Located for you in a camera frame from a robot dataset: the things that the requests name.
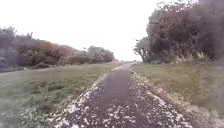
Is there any grass field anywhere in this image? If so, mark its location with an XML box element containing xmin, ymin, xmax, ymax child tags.
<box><xmin>0</xmin><ymin>61</ymin><xmax>123</xmax><ymax>128</ymax></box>

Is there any grass verge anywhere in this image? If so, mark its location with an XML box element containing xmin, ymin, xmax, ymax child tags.
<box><xmin>130</xmin><ymin>60</ymin><xmax>224</xmax><ymax>128</ymax></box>

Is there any row of bushes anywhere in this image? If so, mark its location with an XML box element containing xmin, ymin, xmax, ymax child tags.
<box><xmin>0</xmin><ymin>26</ymin><xmax>116</xmax><ymax>73</ymax></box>

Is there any dark asphalt path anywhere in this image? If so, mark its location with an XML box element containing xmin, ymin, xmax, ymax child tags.
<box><xmin>49</xmin><ymin>61</ymin><xmax>194</xmax><ymax>128</ymax></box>

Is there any row of trees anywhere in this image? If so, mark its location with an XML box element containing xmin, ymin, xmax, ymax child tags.
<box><xmin>132</xmin><ymin>0</ymin><xmax>224</xmax><ymax>65</ymax></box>

